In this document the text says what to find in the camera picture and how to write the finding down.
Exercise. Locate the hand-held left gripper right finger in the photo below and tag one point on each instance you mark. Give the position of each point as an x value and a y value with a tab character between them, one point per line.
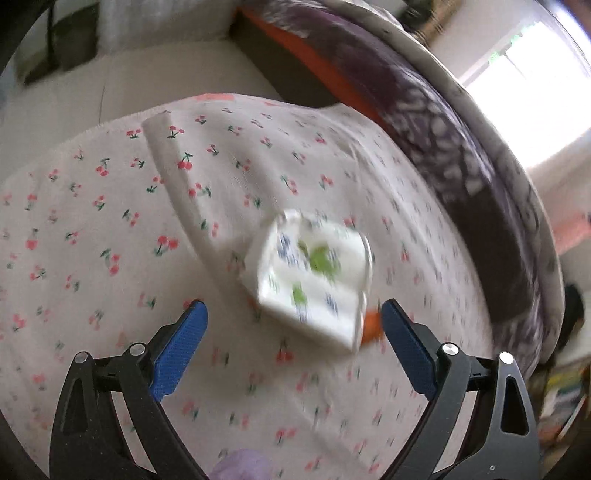
406	346

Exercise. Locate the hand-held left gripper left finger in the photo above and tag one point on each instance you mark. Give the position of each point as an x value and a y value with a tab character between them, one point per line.
178	350

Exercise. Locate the white tissue packet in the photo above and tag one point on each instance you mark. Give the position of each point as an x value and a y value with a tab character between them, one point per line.
309	277

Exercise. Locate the purple plastic bag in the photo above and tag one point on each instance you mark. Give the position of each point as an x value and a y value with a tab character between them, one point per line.
240	466

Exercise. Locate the small orange wrapper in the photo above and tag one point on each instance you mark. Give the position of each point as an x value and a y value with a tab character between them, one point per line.
371	330

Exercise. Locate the cherry print cloth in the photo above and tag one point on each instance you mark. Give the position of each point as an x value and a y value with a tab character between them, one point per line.
92	230

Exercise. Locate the row of books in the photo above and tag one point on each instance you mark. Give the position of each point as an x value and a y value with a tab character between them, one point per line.
561	392

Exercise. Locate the black bag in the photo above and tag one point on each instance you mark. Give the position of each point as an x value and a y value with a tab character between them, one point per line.
572	314

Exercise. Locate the pink striped cloth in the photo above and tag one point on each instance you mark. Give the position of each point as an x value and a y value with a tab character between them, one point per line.
572	230

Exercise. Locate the purple patterned quilt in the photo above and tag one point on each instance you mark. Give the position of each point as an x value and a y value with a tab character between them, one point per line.
415	101

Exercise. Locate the bright window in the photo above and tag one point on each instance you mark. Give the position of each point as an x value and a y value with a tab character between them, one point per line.
540	92

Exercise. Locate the black bin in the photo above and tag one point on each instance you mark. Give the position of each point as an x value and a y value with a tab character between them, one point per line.
76	41

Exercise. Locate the orange bed frame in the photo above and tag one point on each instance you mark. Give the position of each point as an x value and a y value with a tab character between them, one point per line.
304	50

